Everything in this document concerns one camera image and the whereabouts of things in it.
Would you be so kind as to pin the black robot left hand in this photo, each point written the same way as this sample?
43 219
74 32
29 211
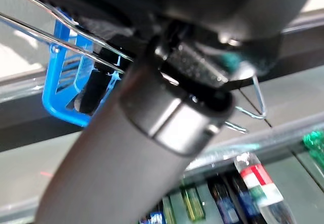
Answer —
114 171

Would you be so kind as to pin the blue plastic shopping basket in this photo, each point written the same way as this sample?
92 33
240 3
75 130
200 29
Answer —
50 95

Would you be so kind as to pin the green plastic soda bottle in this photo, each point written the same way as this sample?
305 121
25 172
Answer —
230 61
315 143

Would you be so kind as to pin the blue drink pack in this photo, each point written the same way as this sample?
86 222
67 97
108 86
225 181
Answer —
154 217

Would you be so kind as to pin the yellow green drink bottle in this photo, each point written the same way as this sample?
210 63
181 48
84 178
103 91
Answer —
193 203

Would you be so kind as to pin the clear water bottle red cap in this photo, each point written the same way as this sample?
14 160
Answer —
255 178

